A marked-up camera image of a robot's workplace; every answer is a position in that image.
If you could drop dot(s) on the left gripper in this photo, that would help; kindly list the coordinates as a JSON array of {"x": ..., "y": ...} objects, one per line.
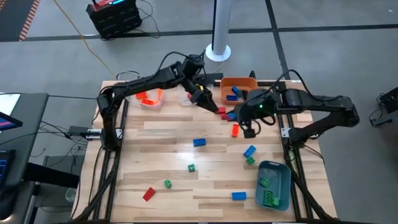
[{"x": 196, "y": 88}]

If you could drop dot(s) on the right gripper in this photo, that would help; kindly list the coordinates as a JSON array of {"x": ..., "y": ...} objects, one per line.
[{"x": 258, "y": 107}]

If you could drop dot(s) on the blue toy brick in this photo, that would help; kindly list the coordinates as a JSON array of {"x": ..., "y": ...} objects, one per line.
[
  {"x": 235, "y": 90},
  {"x": 238, "y": 196},
  {"x": 232, "y": 116},
  {"x": 231, "y": 98},
  {"x": 199, "y": 142},
  {"x": 249, "y": 151}
]

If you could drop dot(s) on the red toy brick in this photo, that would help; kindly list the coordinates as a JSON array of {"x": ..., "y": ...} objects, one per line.
[
  {"x": 149, "y": 194},
  {"x": 225, "y": 117},
  {"x": 221, "y": 110},
  {"x": 189, "y": 96}
]

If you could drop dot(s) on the orange toy brick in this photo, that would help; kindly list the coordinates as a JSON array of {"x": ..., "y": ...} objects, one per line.
[
  {"x": 141, "y": 95},
  {"x": 148, "y": 102},
  {"x": 160, "y": 94},
  {"x": 235, "y": 130}
]

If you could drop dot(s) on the green square toy brick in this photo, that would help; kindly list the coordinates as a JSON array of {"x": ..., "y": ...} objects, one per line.
[
  {"x": 275, "y": 202},
  {"x": 168, "y": 183},
  {"x": 265, "y": 182},
  {"x": 250, "y": 160},
  {"x": 191, "y": 168}
]

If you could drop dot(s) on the green long toy brick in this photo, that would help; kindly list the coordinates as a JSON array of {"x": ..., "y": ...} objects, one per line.
[{"x": 268, "y": 198}]

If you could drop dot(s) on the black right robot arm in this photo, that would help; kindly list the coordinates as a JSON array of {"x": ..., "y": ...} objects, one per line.
[{"x": 317, "y": 101}]

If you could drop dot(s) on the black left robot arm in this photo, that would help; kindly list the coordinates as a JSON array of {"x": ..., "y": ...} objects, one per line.
[{"x": 140, "y": 84}]

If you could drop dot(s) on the clear plastic bin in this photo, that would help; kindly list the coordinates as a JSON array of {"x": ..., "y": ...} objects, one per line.
[
  {"x": 183, "y": 101},
  {"x": 152, "y": 107}
]

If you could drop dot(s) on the orange plastic bin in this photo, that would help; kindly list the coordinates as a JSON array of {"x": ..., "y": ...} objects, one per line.
[{"x": 227, "y": 84}]

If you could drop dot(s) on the teal plastic bin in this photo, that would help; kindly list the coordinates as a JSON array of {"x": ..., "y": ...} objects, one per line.
[{"x": 280, "y": 174}]

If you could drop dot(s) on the white perforated pole stand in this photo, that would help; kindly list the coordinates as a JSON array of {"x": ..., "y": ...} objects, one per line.
[{"x": 221, "y": 25}]

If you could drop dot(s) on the white connector box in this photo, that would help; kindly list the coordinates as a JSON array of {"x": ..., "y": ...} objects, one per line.
[{"x": 93, "y": 133}]

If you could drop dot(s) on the black equipment case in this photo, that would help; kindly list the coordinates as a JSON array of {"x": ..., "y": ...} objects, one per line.
[{"x": 115, "y": 21}]

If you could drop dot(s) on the black power adapter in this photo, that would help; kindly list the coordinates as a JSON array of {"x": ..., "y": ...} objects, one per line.
[{"x": 77, "y": 130}]

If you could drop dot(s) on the black machine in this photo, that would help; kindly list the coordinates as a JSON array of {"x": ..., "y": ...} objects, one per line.
[{"x": 388, "y": 105}]

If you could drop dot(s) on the clear cup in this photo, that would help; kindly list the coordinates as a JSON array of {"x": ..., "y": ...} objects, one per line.
[{"x": 71, "y": 195}]

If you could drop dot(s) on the black desk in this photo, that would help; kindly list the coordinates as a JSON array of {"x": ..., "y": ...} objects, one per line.
[{"x": 31, "y": 124}]

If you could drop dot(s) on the white paper sheet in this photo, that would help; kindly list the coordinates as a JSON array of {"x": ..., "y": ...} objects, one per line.
[{"x": 7, "y": 102}]

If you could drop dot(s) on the tablet screen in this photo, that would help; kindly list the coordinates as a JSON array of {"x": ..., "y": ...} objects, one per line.
[{"x": 7, "y": 123}]

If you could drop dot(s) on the backlit keyboard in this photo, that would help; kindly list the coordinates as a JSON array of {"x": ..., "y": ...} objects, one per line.
[{"x": 6, "y": 168}]

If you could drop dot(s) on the dark mat orange stripes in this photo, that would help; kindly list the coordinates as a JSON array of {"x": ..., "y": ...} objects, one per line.
[{"x": 12, "y": 18}]

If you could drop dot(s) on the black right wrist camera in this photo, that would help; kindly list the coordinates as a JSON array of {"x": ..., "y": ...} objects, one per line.
[{"x": 249, "y": 133}]

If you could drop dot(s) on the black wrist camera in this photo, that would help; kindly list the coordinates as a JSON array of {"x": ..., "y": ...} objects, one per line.
[
  {"x": 249, "y": 133},
  {"x": 193, "y": 64}
]

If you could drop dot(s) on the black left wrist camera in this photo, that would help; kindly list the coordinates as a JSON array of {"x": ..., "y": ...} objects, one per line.
[{"x": 193, "y": 64}]

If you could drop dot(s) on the black aluminium table frame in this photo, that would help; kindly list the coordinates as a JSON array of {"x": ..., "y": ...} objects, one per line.
[{"x": 112, "y": 161}]

